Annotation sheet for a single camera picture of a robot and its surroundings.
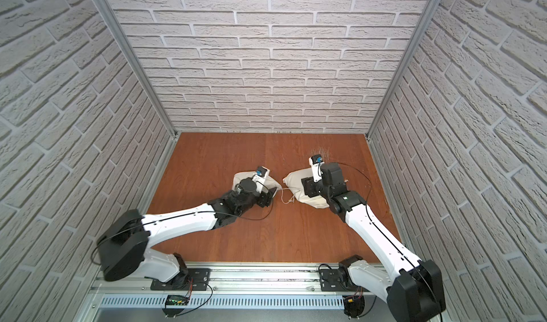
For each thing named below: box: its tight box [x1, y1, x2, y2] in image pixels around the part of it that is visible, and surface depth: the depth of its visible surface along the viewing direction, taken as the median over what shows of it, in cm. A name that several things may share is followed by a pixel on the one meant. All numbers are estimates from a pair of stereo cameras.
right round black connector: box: [342, 294, 365, 319], surface depth 72 cm
